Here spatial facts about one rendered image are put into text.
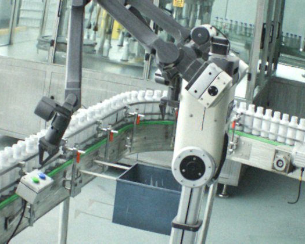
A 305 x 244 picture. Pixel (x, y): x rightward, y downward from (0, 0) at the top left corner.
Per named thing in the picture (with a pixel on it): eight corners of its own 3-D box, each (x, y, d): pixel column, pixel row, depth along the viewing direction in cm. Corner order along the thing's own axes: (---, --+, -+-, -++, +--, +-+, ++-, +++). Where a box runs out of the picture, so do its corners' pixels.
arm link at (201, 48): (207, 55, 275) (214, 47, 278) (187, 39, 276) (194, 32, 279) (200, 65, 283) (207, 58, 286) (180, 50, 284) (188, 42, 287)
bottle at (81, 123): (85, 149, 328) (89, 114, 324) (78, 151, 323) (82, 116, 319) (75, 146, 331) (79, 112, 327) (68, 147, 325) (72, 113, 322)
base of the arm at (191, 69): (213, 62, 238) (192, 88, 242) (195, 47, 239) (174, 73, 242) (208, 64, 230) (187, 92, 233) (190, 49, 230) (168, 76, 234)
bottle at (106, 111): (100, 131, 365) (103, 100, 361) (109, 134, 362) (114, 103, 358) (93, 133, 359) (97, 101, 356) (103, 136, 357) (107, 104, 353)
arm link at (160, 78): (166, 72, 300) (178, 60, 304) (146, 67, 307) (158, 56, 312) (173, 93, 308) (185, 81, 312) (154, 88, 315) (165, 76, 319)
